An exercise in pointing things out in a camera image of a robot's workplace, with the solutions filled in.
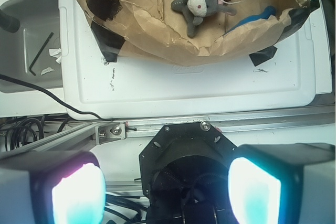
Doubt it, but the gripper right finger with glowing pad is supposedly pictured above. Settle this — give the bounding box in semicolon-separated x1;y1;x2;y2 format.
228;143;335;223

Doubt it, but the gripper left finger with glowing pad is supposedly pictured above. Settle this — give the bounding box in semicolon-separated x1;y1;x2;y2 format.
1;151;106;223

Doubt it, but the blue plastic bottle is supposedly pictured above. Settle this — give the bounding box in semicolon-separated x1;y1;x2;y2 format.
225;6;276;34

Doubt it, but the grey plastic tray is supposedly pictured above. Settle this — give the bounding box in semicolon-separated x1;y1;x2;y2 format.
1;0;62;89

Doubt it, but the black hex key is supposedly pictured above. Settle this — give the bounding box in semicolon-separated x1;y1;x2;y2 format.
28;32;54;76

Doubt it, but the brown paper bag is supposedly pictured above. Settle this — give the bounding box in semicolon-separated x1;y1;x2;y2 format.
76;0;320;66

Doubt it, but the grey plush toy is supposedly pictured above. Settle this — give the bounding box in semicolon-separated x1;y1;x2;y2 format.
171;0;236;38

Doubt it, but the aluminium extrusion rail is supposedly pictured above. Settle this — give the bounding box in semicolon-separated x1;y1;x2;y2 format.
1;104;335;158

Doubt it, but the black octagonal mount plate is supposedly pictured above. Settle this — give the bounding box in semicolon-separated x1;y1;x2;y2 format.
139;125;237;223

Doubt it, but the black cable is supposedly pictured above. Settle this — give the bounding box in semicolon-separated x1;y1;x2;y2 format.
0;73;113;122

